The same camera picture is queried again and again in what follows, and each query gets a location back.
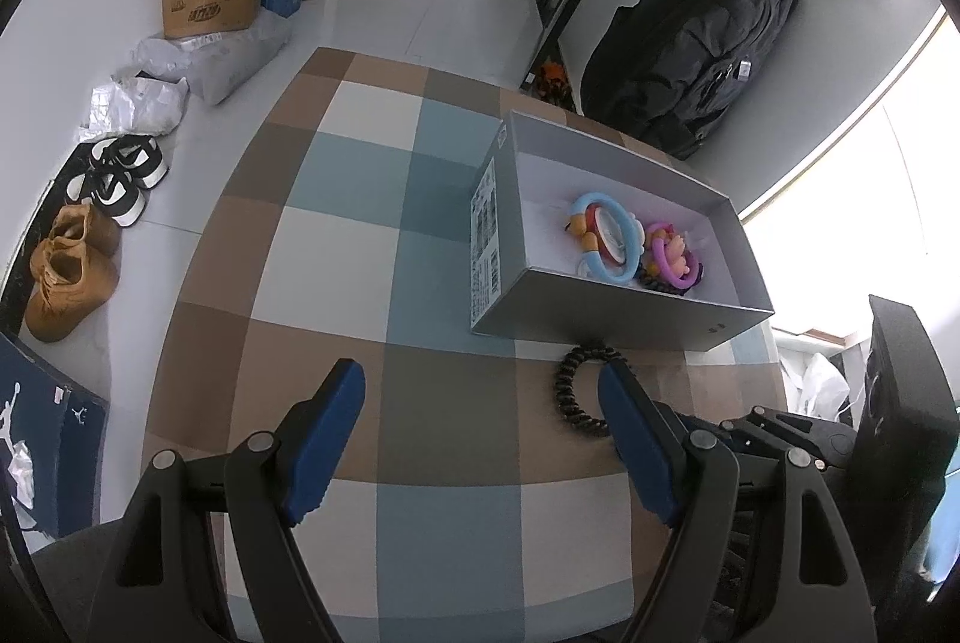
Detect black spiral hair tie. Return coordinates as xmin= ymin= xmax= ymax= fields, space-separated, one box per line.
xmin=553 ymin=341 xmax=628 ymax=438

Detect light blue ring bracelet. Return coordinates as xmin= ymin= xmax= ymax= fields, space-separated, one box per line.
xmin=565 ymin=191 xmax=650 ymax=284

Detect pink pig toy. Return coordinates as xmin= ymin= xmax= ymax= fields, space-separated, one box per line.
xmin=646 ymin=223 xmax=700 ymax=289

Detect purple ring bracelet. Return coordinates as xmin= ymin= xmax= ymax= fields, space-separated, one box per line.
xmin=643 ymin=220 xmax=706 ymax=296

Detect checkered table cloth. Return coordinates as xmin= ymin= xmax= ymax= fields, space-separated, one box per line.
xmin=145 ymin=49 xmax=782 ymax=641

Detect grey shallow cardboard box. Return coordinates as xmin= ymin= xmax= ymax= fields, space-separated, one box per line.
xmin=469 ymin=112 xmax=773 ymax=350

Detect dark blue shoe box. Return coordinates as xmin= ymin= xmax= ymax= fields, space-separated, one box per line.
xmin=0 ymin=336 xmax=107 ymax=537

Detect tan suede shoes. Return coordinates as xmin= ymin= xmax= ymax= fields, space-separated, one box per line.
xmin=25 ymin=205 xmax=121 ymax=342

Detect black white sandals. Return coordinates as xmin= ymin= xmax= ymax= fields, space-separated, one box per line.
xmin=65 ymin=134 xmax=169 ymax=229

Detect white crumpled plastic bag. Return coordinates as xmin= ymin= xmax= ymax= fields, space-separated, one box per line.
xmin=76 ymin=76 xmax=189 ymax=143

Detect grey plastic parcel bag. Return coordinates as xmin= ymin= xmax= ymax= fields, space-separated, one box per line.
xmin=132 ymin=10 xmax=293 ymax=106

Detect black backpack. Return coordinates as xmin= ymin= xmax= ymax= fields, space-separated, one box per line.
xmin=581 ymin=0 xmax=799 ymax=161

